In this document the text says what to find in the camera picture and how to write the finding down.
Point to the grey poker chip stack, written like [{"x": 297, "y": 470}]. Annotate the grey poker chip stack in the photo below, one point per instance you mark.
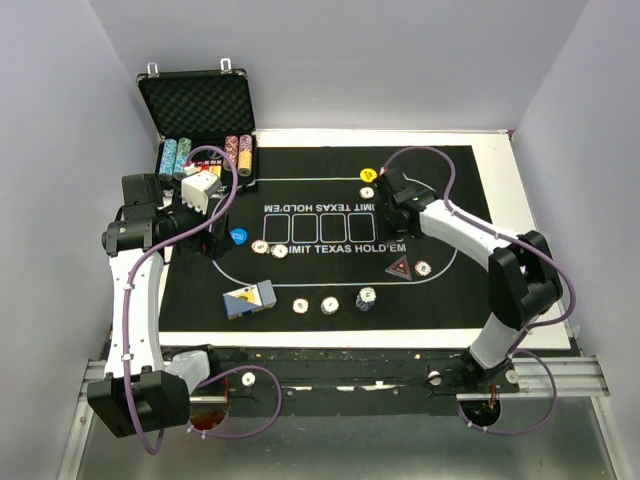
[{"x": 330, "y": 305}]

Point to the blue poker chip stack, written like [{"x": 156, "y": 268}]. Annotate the blue poker chip stack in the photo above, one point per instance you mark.
[{"x": 365, "y": 298}]

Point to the black aluminium poker case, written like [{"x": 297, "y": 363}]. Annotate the black aluminium poker case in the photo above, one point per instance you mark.
[{"x": 205, "y": 106}]

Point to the orange chip row in case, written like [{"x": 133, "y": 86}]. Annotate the orange chip row in case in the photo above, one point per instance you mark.
[{"x": 245, "y": 155}]

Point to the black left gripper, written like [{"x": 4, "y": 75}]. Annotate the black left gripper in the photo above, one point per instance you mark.
[{"x": 216, "y": 243}]

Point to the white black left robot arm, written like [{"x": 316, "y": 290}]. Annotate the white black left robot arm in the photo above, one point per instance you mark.
[{"x": 140, "y": 392}]

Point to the card deck in case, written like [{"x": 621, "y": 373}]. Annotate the card deck in case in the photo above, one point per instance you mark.
[{"x": 209, "y": 161}]

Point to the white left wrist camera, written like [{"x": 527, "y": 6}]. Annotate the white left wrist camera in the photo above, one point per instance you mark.
[{"x": 197, "y": 189}]

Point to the red 100 poker chip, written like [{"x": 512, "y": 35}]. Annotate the red 100 poker chip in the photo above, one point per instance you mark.
[{"x": 260, "y": 247}]

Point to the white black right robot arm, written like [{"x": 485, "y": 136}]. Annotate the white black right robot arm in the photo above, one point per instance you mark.
[{"x": 521, "y": 284}]

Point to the black poker table mat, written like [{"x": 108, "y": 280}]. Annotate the black poker table mat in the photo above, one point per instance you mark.
[{"x": 308, "y": 199}]

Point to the red chip row in case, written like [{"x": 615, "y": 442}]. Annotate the red chip row in case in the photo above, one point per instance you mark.
[{"x": 231, "y": 148}]

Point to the blue chip row in case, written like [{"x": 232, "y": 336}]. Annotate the blue chip row in case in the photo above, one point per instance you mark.
[{"x": 168, "y": 159}]

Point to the white table board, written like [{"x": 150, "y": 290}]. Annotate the white table board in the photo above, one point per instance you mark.
[{"x": 508, "y": 205}]

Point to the blue playing card box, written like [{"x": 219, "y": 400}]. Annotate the blue playing card box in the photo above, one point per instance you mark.
[{"x": 249, "y": 299}]

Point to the red triangular dealer button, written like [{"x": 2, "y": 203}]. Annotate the red triangular dealer button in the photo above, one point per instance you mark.
[{"x": 400, "y": 268}]

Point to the grey 1 poker chip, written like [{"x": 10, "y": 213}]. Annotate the grey 1 poker chip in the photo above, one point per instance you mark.
[{"x": 279, "y": 251}]

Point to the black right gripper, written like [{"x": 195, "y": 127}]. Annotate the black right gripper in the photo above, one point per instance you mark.
[{"x": 397, "y": 234}]

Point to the yellow big blind button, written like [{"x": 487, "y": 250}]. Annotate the yellow big blind button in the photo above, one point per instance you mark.
[{"x": 368, "y": 175}]

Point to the red poker chip stack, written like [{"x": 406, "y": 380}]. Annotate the red poker chip stack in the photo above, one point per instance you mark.
[{"x": 300, "y": 306}]

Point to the aluminium rail frame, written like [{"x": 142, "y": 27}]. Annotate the aluminium rail frame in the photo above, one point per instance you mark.
[{"x": 552, "y": 428}]

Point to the green chip row in case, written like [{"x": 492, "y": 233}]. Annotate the green chip row in case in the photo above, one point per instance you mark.
[{"x": 183, "y": 149}]

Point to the blue small blind button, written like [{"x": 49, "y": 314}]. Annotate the blue small blind button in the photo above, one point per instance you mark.
[{"x": 239, "y": 236}]

